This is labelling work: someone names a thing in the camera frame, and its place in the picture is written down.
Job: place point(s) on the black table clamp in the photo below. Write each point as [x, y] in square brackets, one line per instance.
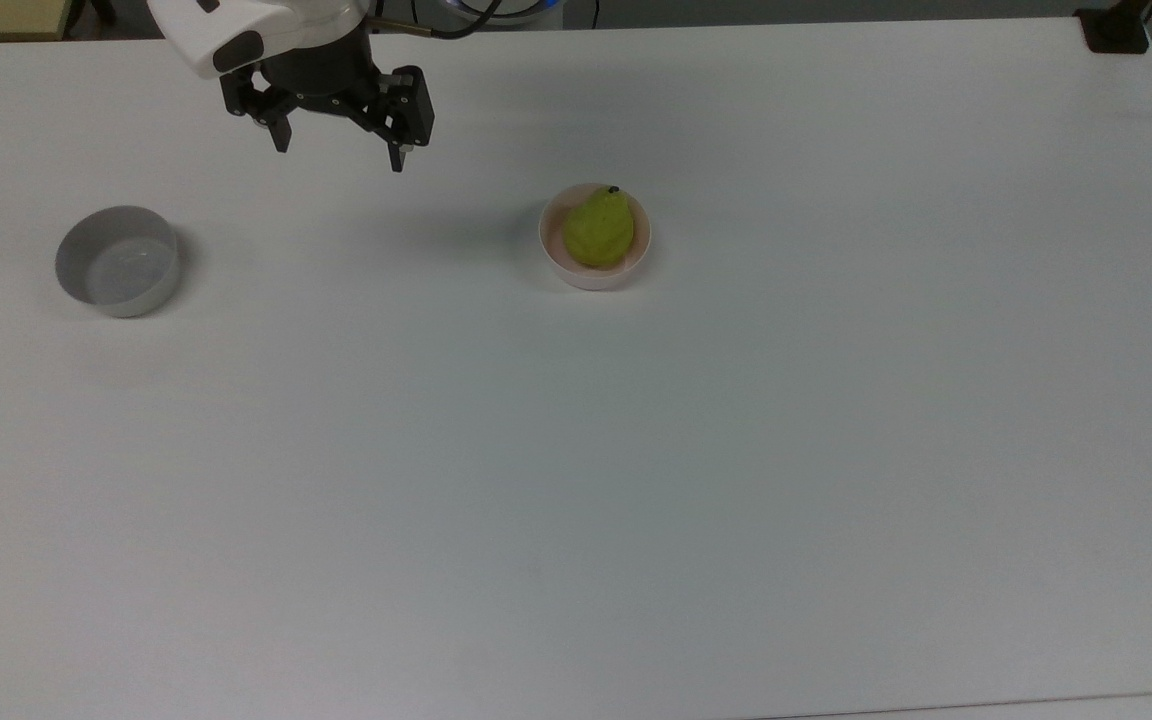
[1114, 32]

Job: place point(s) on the green pear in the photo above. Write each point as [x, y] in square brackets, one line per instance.
[599, 230]

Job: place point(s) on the grey bowl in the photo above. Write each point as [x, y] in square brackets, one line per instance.
[118, 265]

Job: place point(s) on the pink bowl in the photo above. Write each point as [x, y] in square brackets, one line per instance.
[576, 265]

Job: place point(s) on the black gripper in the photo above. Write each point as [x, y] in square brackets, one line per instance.
[326, 80]

